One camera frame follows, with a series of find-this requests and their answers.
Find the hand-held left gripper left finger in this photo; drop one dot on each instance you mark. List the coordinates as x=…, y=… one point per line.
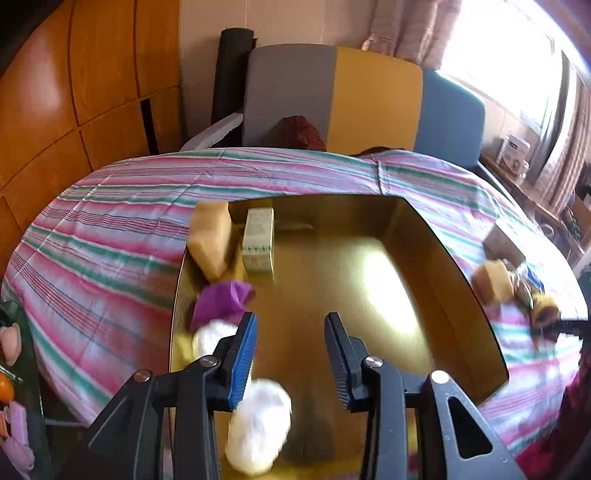
x=242, y=364

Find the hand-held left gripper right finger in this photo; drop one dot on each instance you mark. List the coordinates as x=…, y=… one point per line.
x=334, y=350

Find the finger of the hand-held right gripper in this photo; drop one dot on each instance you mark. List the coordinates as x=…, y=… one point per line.
x=572, y=326

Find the white fluffy ball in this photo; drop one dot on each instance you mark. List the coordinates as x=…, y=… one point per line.
x=210, y=337
x=263, y=429

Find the yellow cloth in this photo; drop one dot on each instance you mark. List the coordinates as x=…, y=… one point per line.
x=182, y=350

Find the gold tin box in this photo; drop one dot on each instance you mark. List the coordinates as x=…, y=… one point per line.
x=369, y=295

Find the purple cloth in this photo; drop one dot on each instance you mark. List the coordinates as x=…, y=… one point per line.
x=221, y=297

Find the large cream box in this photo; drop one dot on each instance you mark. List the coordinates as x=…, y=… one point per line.
x=503, y=242

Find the small cream box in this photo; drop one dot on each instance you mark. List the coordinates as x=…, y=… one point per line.
x=258, y=240

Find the red clothing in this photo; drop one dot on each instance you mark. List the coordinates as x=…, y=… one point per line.
x=568, y=415

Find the cardboard box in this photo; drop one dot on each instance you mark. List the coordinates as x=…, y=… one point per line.
x=581, y=210

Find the wooden shelf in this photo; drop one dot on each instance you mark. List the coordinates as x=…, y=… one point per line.
x=545, y=203

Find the small white jar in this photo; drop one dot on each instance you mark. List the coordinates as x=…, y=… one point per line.
x=522, y=170

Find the white printed box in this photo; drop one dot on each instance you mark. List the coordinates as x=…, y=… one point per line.
x=513, y=151

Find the striped curtain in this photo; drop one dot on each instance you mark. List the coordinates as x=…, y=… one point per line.
x=563, y=138

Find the striped tablecloth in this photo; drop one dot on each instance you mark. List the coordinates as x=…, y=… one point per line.
x=115, y=217

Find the dark red cloth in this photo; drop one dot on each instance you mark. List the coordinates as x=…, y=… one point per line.
x=378, y=152

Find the glass side table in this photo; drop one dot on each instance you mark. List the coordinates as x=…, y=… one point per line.
x=32, y=392

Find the brown-red cloth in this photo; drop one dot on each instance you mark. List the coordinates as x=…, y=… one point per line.
x=300, y=134

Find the pink round cap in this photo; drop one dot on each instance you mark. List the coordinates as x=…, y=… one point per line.
x=10, y=344

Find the orange fruit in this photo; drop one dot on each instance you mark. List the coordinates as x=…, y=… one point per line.
x=7, y=388

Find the purple sock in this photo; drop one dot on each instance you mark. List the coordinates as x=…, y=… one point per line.
x=18, y=454

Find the grey yellow blue armchair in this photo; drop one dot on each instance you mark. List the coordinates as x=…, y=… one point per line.
x=286, y=92

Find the black rolled mat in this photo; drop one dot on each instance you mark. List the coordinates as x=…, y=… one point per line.
x=231, y=74

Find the pink patterned curtain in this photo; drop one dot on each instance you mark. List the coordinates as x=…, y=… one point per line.
x=415, y=32

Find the wooden wardrobe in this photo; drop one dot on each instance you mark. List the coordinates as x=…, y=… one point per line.
x=46, y=92

